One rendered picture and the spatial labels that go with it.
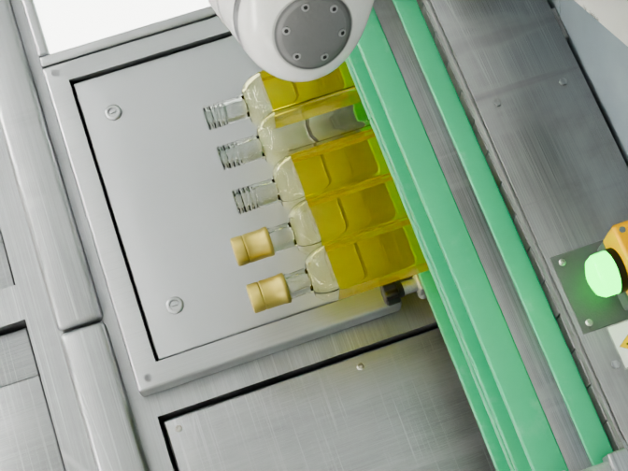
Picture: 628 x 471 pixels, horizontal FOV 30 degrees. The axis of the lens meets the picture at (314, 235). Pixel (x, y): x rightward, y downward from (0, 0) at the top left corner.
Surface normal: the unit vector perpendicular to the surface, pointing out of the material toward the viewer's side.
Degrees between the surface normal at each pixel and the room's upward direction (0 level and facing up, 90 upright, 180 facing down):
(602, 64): 0
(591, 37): 0
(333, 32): 102
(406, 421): 89
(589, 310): 90
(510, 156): 90
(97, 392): 90
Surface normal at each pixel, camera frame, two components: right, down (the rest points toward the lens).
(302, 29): 0.20, 0.51
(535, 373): 0.00, -0.35
